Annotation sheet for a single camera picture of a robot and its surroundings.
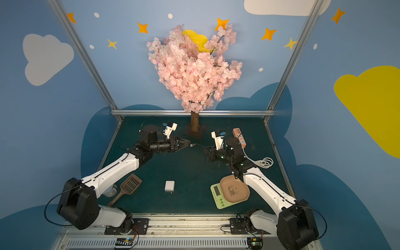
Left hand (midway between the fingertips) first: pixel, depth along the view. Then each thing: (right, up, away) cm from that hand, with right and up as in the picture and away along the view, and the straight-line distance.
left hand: (190, 141), depth 74 cm
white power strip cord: (+45, -14, +20) cm, 51 cm away
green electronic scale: (+16, -32, +6) cm, 37 cm away
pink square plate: (+23, -27, +8) cm, 37 cm away
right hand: (+8, -3, +4) cm, 9 cm away
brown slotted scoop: (-37, -27, +13) cm, 47 cm away
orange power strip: (+31, +3, +33) cm, 45 cm away
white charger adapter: (-13, -26, +12) cm, 32 cm away
